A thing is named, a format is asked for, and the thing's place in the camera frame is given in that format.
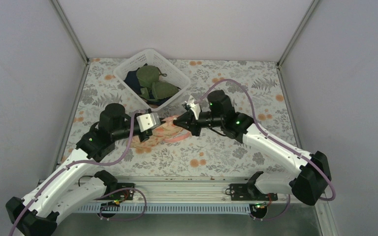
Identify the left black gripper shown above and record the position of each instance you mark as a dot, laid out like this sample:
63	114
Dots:
145	135

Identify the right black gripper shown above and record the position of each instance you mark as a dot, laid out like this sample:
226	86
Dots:
190	124

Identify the peach floral mesh laundry bag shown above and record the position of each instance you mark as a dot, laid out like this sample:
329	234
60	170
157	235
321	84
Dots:
166	133

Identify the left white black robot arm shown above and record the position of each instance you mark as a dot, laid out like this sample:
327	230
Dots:
106	143

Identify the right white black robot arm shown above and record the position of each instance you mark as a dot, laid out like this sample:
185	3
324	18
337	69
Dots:
308	174

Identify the green bra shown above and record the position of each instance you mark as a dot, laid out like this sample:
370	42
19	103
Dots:
153	89

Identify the white plastic basket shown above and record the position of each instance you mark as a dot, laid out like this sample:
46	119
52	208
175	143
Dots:
151	57

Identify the dark navy garment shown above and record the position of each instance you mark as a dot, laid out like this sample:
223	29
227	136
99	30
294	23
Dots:
132	81

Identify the floral patterned table mat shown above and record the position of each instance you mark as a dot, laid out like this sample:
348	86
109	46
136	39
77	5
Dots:
253	87

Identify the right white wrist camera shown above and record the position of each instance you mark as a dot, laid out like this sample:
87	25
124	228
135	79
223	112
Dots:
192	106

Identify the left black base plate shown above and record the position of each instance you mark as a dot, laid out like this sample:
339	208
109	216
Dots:
124	194

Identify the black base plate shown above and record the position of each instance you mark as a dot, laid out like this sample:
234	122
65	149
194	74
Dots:
248	192
124	194

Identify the white slotted cable duct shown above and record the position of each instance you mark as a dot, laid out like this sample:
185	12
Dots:
169	208

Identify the aluminium rail frame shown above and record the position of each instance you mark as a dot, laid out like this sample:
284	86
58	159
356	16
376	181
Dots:
202	190

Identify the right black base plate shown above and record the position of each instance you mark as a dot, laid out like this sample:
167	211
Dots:
248	192

